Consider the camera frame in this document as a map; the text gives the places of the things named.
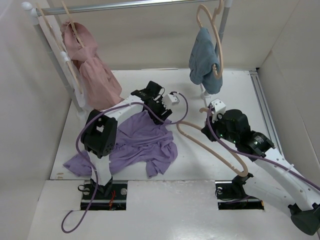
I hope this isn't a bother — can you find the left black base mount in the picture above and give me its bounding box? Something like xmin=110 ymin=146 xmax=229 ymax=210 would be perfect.
xmin=77 ymin=181 xmax=128 ymax=211

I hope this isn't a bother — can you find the wooden hanger with blue garment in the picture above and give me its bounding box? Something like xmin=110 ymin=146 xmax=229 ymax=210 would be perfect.
xmin=196 ymin=2 xmax=223 ymax=80

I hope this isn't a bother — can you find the white clothes rack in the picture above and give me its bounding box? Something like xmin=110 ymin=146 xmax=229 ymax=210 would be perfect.
xmin=21 ymin=0 xmax=233 ymax=118

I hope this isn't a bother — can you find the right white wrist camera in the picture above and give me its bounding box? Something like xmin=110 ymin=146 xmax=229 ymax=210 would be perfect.
xmin=209 ymin=98 xmax=226 ymax=123

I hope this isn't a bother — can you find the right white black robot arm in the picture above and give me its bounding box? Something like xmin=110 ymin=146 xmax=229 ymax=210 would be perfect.
xmin=201 ymin=105 xmax=320 ymax=236

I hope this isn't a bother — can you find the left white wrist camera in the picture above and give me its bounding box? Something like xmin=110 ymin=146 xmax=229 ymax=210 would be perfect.
xmin=162 ymin=93 xmax=180 ymax=109

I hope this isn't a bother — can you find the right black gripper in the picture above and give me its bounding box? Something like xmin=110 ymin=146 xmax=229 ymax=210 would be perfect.
xmin=200 ymin=112 xmax=239 ymax=144

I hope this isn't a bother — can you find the purple t shirt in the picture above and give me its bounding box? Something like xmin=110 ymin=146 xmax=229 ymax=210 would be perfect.
xmin=62 ymin=111 xmax=179 ymax=179

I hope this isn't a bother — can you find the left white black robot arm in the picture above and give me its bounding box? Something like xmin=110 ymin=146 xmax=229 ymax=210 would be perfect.
xmin=78 ymin=81 xmax=172 ymax=160

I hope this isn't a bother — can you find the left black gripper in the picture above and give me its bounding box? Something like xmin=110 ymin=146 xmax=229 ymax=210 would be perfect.
xmin=146 ymin=97 xmax=172 ymax=124

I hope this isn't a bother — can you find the wooden hanger with pink dress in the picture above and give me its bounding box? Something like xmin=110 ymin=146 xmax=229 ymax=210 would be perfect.
xmin=60 ymin=0 xmax=85 ymax=49

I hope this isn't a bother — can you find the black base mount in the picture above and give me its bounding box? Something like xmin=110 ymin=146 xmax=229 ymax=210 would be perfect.
xmin=215 ymin=173 xmax=265 ymax=211
xmin=77 ymin=181 xmax=128 ymax=211

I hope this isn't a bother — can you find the blue garment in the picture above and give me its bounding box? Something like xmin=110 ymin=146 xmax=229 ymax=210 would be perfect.
xmin=188 ymin=27 xmax=223 ymax=95

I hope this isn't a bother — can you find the pink dress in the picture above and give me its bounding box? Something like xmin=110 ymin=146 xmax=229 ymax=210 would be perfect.
xmin=60 ymin=20 xmax=123 ymax=111

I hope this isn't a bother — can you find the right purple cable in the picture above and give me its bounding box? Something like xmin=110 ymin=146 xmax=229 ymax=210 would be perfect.
xmin=207 ymin=104 xmax=320 ymax=192

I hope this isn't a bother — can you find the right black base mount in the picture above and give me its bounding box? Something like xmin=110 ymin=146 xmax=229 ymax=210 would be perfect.
xmin=215 ymin=173 xmax=265 ymax=211

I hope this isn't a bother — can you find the aluminium rail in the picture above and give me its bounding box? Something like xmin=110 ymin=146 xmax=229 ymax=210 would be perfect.
xmin=249 ymin=70 xmax=282 ymax=152

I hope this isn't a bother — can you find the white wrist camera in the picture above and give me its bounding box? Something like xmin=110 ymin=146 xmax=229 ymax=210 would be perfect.
xmin=209 ymin=98 xmax=226 ymax=123
xmin=162 ymin=93 xmax=180 ymax=109

